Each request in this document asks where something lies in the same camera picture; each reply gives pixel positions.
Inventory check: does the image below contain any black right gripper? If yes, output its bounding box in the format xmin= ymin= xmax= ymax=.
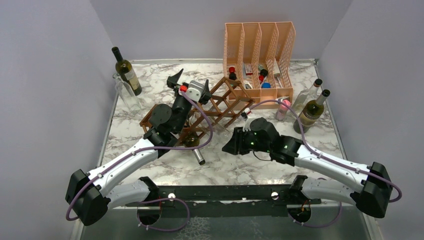
xmin=223 ymin=125 xmax=272 ymax=155

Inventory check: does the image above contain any dark green wine bottle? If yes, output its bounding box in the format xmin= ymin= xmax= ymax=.
xmin=111 ymin=46 xmax=142 ymax=96

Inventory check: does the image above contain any green bottle white label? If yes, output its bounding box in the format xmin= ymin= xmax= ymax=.
xmin=293 ymin=89 xmax=331 ymax=134

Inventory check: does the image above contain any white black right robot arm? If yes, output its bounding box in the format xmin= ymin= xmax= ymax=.
xmin=222 ymin=117 xmax=393 ymax=219

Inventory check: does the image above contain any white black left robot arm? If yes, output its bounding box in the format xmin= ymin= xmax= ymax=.
xmin=65 ymin=71 xmax=213 ymax=226

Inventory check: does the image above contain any brown wooden wine rack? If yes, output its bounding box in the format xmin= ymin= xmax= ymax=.
xmin=139 ymin=77 xmax=255 ymax=147

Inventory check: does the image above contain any green bottle silver cap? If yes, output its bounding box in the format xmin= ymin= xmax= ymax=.
xmin=183 ymin=132 xmax=206 ymax=166

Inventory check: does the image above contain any red capped small bottle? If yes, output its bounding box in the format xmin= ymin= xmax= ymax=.
xmin=228 ymin=66 xmax=237 ymax=80

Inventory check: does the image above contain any pink capped small bottle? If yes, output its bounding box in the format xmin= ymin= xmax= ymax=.
xmin=275 ymin=98 xmax=291 ymax=121

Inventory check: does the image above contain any blue bottle cap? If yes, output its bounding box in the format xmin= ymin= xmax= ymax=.
xmin=261 ymin=82 xmax=271 ymax=89

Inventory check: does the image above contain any peach plastic file organizer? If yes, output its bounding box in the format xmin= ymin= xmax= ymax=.
xmin=223 ymin=21 xmax=296 ymax=103

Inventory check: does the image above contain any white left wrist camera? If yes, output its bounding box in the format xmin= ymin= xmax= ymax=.
xmin=179 ymin=80 xmax=204 ymax=103

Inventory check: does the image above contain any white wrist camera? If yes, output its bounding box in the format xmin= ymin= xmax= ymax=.
xmin=241 ymin=110 xmax=253 ymax=132
xmin=179 ymin=80 xmax=204 ymax=103

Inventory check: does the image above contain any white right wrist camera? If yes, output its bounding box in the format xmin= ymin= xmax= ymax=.
xmin=241 ymin=110 xmax=253 ymax=132

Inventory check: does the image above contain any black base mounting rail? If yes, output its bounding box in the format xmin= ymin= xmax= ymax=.
xmin=125 ymin=183 xmax=322 ymax=220

